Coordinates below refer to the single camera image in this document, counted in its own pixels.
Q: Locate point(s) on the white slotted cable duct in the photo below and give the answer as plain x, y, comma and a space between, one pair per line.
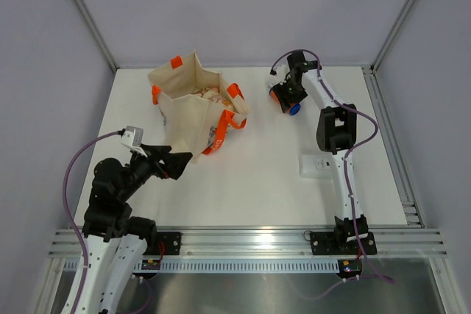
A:
239, 266

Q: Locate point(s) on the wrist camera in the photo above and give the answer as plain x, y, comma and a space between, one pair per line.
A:
132, 139
279, 75

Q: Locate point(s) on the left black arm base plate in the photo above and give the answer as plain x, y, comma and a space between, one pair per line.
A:
168, 242

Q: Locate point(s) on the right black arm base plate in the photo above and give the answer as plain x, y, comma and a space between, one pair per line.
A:
324, 243

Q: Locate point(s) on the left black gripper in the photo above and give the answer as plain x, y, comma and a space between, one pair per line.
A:
174, 165

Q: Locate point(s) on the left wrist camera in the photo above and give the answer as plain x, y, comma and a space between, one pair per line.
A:
132, 139

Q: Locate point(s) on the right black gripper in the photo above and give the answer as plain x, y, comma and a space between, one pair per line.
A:
280, 91

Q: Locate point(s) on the cream pump bottle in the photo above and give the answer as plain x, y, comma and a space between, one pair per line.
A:
217, 100

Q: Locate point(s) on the canvas bag orange handles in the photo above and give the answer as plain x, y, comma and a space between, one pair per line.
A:
190, 125

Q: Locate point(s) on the aluminium mounting rail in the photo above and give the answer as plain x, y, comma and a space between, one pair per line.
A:
290, 242

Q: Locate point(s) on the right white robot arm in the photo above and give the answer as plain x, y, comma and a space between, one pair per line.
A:
336, 135

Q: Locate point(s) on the orange blue spray bottle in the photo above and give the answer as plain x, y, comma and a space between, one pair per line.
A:
293, 109

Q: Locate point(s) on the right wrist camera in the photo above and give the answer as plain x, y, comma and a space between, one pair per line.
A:
279, 75

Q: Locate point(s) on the white rectangular lotion bottle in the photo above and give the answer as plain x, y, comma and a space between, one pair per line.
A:
315, 167

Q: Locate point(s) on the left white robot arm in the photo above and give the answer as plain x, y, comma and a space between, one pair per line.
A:
112, 240

